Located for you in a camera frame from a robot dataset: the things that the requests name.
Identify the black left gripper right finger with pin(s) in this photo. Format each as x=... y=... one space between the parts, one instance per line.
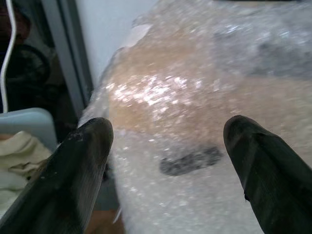
x=270 y=175

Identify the pale blue laundry basket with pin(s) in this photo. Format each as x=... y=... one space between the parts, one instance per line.
x=26 y=124

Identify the cream cloth garment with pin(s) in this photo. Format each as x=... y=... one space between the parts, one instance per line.
x=19 y=161

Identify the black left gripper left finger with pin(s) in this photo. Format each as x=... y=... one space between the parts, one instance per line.
x=65 y=175

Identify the grey door frame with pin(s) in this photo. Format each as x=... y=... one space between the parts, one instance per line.
x=65 y=53

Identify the bubble wrapped bulky object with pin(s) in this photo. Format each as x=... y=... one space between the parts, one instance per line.
x=200 y=117

